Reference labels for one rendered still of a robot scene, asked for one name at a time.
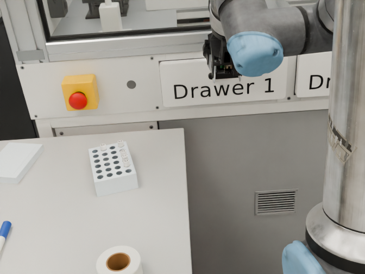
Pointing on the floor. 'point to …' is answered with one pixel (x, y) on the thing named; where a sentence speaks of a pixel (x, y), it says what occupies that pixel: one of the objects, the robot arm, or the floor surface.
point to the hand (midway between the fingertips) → (224, 68)
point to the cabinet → (236, 175)
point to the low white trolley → (98, 207)
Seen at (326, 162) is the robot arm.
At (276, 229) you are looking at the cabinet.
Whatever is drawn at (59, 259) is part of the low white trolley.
